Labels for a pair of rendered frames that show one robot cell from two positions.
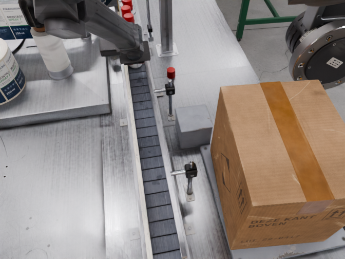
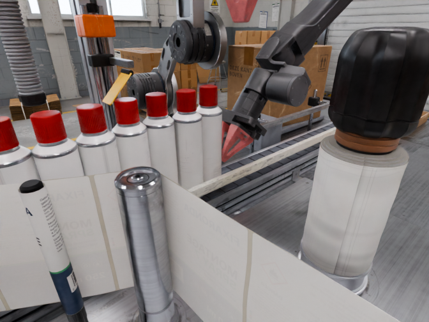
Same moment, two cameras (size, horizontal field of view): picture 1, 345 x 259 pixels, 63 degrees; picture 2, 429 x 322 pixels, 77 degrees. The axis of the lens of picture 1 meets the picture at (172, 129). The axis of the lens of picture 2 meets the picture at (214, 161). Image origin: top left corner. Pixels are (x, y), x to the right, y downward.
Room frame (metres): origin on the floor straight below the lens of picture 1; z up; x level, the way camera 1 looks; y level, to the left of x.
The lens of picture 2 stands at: (1.11, 0.56, 1.18)
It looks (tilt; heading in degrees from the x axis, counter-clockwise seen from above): 26 degrees down; 239
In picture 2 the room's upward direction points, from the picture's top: straight up
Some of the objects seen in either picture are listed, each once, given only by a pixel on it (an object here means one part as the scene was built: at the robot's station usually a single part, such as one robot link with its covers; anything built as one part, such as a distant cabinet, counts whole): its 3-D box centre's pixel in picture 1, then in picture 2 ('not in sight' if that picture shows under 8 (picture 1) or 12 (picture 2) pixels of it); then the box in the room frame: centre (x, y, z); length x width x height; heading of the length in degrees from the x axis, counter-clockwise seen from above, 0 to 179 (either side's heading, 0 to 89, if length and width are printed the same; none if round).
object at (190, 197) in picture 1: (189, 191); not in sight; (0.36, -0.04, 0.83); 0.06 x 0.03 x 0.01; 8
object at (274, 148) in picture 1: (273, 165); (276, 82); (0.35, -0.24, 0.99); 0.30 x 0.24 x 0.27; 4
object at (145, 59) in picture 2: not in sight; (155, 80); (-0.28, -3.58, 0.45); 1.20 x 0.84 x 0.89; 97
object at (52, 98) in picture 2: not in sight; (36, 106); (1.39, -4.29, 0.11); 0.65 x 0.54 x 0.22; 2
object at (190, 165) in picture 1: (182, 180); (317, 114); (0.36, -0.02, 0.91); 0.07 x 0.03 x 0.16; 99
